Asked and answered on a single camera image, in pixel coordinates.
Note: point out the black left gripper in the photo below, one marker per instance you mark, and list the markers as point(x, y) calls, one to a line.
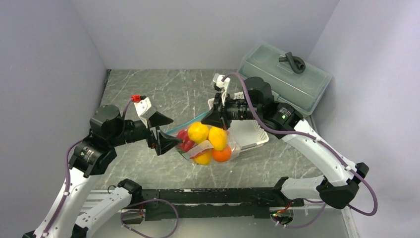
point(162, 143)

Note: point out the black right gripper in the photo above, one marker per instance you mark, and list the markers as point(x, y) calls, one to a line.
point(218, 115)

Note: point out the yellow toy fruit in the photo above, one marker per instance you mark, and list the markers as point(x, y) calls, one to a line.
point(218, 138)

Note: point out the clear zip top bag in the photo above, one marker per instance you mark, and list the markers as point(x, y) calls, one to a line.
point(198, 148)

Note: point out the red toy strawberry with leaves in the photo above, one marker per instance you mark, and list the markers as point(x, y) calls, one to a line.
point(186, 144)

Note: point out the white perforated plastic basket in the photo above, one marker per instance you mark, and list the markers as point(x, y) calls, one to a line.
point(239, 121)

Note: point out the orange toy tangerine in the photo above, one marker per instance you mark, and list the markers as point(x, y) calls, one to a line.
point(223, 155)

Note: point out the yellow toy lemon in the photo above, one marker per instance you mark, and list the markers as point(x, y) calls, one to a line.
point(198, 132)

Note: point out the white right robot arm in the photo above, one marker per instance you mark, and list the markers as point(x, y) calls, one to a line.
point(339, 182)

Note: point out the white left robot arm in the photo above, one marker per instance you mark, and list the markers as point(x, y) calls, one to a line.
point(87, 161)

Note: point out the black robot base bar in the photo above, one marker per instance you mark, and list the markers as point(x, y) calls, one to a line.
point(158, 204)

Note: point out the green storage box clear lid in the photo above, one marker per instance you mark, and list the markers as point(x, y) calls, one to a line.
point(303, 91)

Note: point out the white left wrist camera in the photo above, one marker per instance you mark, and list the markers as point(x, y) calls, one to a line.
point(144, 107)

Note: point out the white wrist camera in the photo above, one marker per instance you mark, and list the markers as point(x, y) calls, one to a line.
point(144, 107)
point(221, 84)

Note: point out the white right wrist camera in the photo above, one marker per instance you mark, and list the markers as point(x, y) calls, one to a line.
point(221, 84)

